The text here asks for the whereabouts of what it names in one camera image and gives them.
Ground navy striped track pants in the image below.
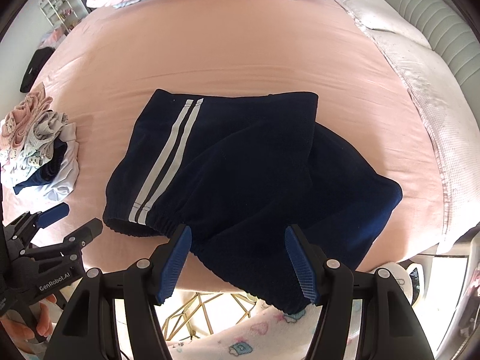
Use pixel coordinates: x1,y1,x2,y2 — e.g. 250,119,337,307
103,89,403,314

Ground pile of small clothes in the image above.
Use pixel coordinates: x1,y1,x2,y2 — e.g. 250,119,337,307
1,83,80,204

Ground person's left hand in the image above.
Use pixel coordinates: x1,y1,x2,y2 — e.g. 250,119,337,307
1,294,57,351

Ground white patterned pajama clothing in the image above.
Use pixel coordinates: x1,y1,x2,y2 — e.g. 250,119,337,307
168,300,320,359

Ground pink bed sheet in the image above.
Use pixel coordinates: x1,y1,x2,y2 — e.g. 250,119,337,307
1,0,448,293

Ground black bag on floor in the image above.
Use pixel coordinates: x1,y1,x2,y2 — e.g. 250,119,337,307
19,46,55,94

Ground near pale pink pillow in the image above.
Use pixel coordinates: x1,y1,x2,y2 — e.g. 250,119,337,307
364,29,479,253

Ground pale pink pillow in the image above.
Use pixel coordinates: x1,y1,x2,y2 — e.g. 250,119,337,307
335,0,431,50
364,29,479,253

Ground far pale pink pillow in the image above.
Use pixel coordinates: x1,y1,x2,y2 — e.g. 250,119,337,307
335,0,431,50

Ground grey upholstered headboard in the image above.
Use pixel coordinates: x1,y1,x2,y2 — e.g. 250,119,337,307
385,0,479,103

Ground gold wire stool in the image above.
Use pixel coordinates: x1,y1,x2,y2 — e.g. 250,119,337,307
155,289,257,342

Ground white wire shelf rack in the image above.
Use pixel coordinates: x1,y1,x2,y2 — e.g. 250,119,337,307
38,0,88,34

